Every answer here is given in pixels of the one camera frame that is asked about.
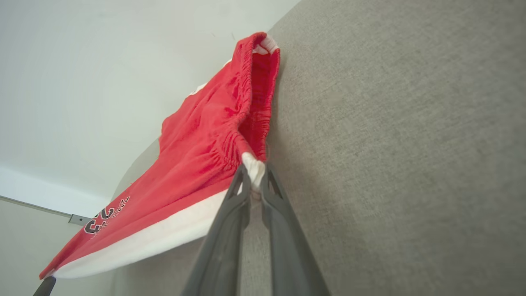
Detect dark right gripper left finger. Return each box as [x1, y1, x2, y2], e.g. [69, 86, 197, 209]
[181, 164, 252, 296]

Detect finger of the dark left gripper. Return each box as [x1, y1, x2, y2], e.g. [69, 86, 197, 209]
[33, 276, 57, 296]

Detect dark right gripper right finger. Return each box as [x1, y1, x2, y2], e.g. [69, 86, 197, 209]
[260, 164, 331, 296]

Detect red Bulls shorts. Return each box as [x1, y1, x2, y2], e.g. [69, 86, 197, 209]
[39, 32, 281, 280]

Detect grey fabric sofa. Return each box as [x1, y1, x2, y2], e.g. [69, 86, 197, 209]
[111, 0, 526, 296]

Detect grey metal frame bar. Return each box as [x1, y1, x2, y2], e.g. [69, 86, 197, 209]
[68, 213, 92, 226]

